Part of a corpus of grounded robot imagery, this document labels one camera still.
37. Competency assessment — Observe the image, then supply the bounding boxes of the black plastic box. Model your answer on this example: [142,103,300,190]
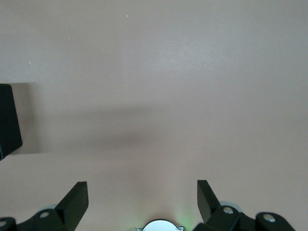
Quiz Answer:
[0,83,23,161]

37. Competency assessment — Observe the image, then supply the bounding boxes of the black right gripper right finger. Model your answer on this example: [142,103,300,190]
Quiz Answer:
[193,180,296,231]

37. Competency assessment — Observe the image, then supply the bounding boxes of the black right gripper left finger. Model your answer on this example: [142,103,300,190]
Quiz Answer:
[0,181,89,231]

